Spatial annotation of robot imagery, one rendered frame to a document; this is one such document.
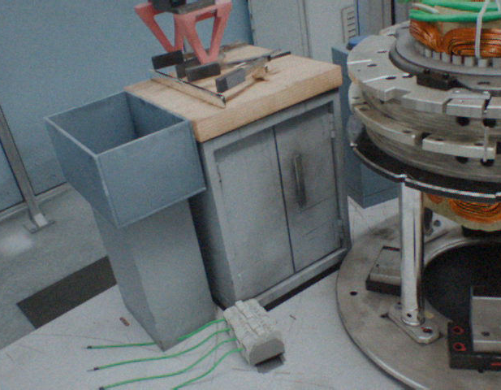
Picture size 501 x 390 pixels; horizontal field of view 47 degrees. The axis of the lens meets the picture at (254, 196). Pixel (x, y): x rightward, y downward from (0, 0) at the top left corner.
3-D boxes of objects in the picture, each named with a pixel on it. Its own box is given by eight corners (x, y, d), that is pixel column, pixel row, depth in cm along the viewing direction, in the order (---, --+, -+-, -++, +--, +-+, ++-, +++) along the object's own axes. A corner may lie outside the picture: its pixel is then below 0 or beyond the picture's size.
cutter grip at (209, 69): (188, 83, 65) (186, 69, 65) (187, 81, 66) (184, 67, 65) (222, 75, 66) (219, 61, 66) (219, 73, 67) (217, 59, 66)
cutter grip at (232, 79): (222, 94, 60) (219, 80, 60) (216, 93, 61) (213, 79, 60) (246, 81, 63) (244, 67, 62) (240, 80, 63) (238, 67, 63)
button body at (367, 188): (400, 197, 94) (396, 45, 82) (363, 209, 92) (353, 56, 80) (378, 179, 100) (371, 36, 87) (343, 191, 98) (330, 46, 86)
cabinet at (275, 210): (242, 328, 72) (202, 142, 60) (174, 266, 86) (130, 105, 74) (354, 261, 81) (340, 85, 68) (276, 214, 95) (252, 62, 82)
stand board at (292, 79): (200, 143, 60) (196, 122, 58) (127, 105, 74) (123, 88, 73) (343, 84, 68) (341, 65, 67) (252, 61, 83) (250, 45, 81)
